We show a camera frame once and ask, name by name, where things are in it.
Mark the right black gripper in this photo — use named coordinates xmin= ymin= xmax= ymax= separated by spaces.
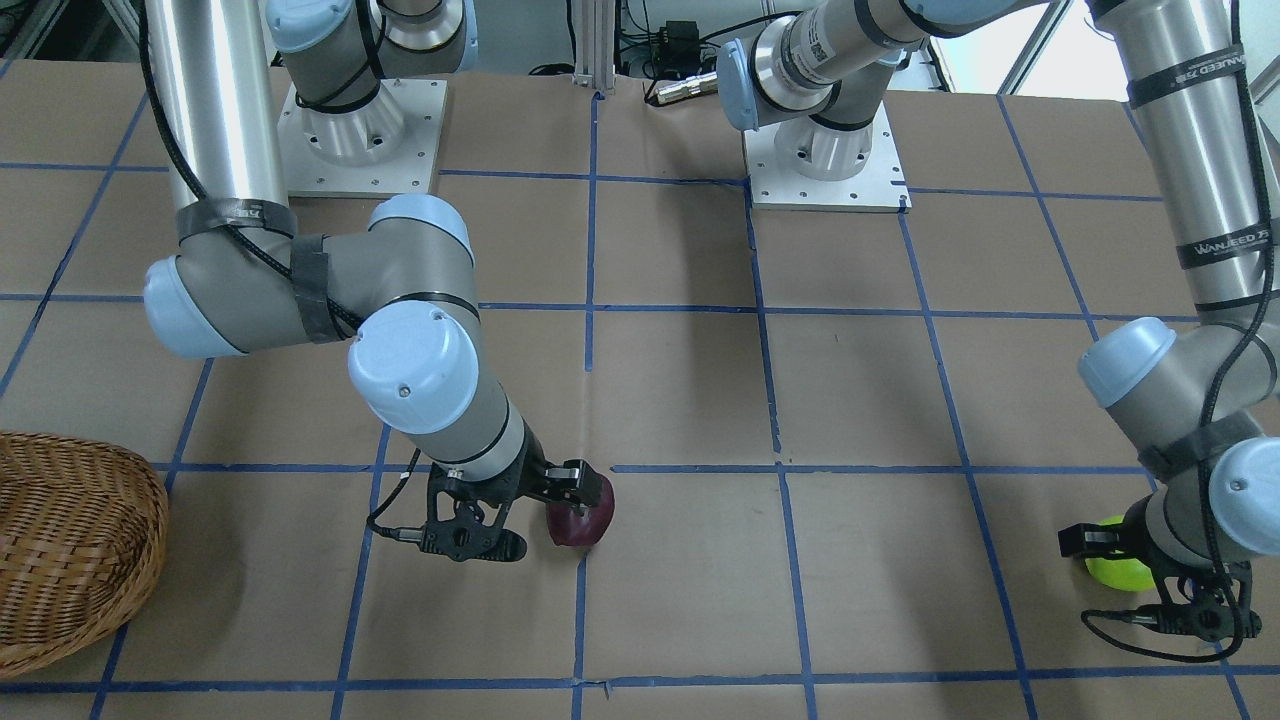
xmin=419 ymin=432 xmax=603 ymax=562

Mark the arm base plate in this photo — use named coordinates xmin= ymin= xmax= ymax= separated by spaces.
xmin=742 ymin=106 xmax=913 ymax=213
xmin=276 ymin=79 xmax=449 ymax=199

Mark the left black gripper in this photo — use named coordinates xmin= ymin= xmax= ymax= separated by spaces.
xmin=1059 ymin=500 xmax=1256 ymax=641

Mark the green apple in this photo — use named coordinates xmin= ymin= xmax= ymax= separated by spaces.
xmin=1084 ymin=559 xmax=1156 ymax=592

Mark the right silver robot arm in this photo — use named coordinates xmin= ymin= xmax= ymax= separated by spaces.
xmin=140 ymin=1 xmax=614 ymax=562

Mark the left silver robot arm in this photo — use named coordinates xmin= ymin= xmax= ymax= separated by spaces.
xmin=751 ymin=91 xmax=1192 ymax=664

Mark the wicker basket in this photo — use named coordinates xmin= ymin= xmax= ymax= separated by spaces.
xmin=1 ymin=430 xmax=169 ymax=679

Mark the aluminium frame post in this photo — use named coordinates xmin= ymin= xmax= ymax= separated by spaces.
xmin=570 ymin=0 xmax=620 ymax=97

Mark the dark red apple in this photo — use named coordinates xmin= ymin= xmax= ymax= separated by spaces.
xmin=545 ymin=477 xmax=614 ymax=547

